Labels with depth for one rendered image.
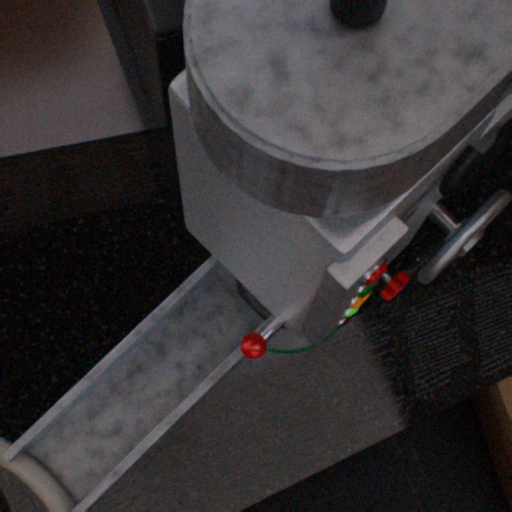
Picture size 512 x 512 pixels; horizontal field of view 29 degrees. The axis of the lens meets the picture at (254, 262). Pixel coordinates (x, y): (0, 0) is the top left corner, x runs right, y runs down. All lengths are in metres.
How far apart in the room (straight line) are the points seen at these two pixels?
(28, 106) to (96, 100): 0.17
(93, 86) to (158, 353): 1.38
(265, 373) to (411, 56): 0.91
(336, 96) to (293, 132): 0.04
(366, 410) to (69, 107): 1.26
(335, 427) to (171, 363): 0.45
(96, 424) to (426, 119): 0.73
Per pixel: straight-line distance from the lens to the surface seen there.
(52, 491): 1.27
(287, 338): 1.47
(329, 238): 0.81
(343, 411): 1.64
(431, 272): 1.15
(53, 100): 2.57
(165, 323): 1.29
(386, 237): 0.85
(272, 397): 1.57
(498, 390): 2.17
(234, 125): 0.68
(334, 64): 0.70
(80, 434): 1.29
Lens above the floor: 2.31
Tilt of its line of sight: 75 degrees down
